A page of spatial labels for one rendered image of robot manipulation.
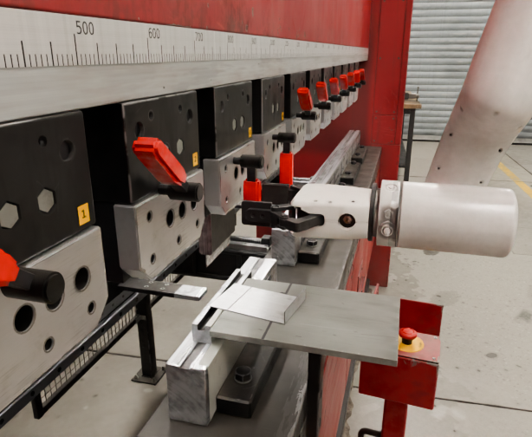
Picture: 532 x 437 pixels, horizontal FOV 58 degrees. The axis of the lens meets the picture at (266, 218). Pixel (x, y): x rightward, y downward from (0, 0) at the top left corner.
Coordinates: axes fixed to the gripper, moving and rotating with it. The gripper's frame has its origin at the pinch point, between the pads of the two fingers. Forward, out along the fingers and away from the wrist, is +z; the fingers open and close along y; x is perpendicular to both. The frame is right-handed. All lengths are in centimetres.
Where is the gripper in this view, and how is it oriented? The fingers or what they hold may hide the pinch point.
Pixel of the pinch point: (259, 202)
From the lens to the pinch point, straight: 66.1
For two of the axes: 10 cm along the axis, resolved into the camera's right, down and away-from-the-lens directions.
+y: 2.7, -3.1, 9.1
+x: 0.0, -9.5, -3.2
